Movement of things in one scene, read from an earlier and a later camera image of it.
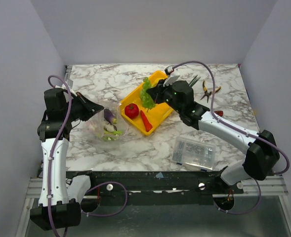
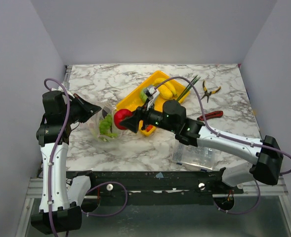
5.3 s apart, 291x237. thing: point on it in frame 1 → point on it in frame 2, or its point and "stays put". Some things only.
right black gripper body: x=162 y=90 → x=142 y=117
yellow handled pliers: x=207 y=94 stays put
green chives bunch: x=194 y=81 stays put
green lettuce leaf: x=148 y=101 → x=105 y=125
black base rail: x=160 y=187 stays put
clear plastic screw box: x=194 y=153 stays put
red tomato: x=131 y=110 → x=120 y=114
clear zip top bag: x=107 y=126 stays put
